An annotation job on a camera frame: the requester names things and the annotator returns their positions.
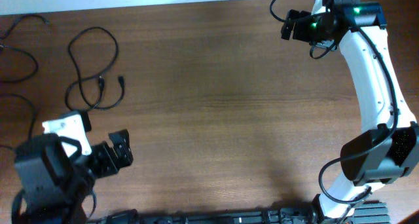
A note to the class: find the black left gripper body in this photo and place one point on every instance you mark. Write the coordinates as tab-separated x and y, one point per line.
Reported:
104	157

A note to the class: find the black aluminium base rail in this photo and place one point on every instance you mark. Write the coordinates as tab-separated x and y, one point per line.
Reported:
245	215

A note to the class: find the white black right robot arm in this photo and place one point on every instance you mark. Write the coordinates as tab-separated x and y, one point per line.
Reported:
387	147

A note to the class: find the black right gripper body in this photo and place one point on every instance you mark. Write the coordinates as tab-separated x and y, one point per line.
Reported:
306	30

